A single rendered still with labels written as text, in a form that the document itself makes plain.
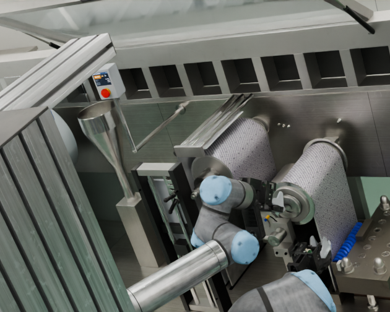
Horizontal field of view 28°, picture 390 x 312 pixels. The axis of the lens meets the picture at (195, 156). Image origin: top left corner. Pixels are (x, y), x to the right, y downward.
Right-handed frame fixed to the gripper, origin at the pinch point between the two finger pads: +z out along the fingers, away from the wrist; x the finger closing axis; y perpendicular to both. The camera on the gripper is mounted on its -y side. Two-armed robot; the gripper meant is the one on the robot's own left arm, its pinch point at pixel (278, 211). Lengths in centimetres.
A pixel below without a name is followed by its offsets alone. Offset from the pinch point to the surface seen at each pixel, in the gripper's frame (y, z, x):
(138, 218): -4, 16, 66
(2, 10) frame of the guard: 53, -48, 73
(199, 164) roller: 12.9, -4.6, 26.5
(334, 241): -6.5, 20.2, -8.4
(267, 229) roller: -4.8, 9.6, 8.8
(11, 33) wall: 157, 221, 397
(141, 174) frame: 7.7, -17.7, 37.7
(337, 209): 3.0, 20.4, -8.4
